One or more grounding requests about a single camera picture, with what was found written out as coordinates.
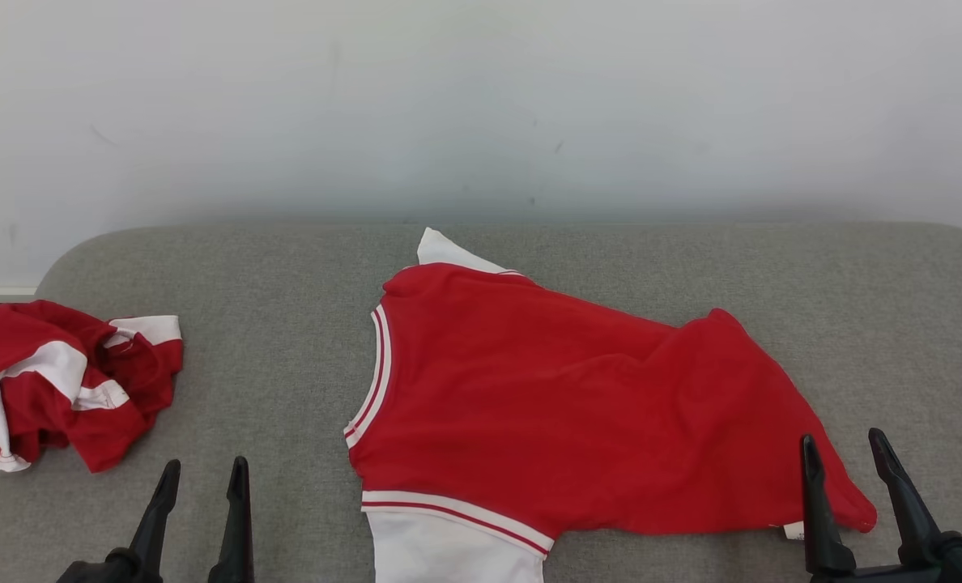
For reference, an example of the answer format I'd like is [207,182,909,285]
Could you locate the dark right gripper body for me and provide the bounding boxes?
[809,530,962,583]

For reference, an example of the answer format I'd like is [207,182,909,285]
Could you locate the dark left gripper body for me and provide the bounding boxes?
[56,549,164,583]

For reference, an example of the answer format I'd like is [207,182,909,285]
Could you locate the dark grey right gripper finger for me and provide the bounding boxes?
[800,435,856,577]
[868,428,943,567]

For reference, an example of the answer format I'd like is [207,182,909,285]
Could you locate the red shorts with white stripes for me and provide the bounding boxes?
[0,300,184,474]

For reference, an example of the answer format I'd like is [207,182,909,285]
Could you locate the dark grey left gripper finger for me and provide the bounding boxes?
[129,459,182,561]
[208,456,255,583]

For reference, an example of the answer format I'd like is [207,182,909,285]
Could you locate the red jersey with navy lettering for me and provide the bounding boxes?
[343,227,879,583]

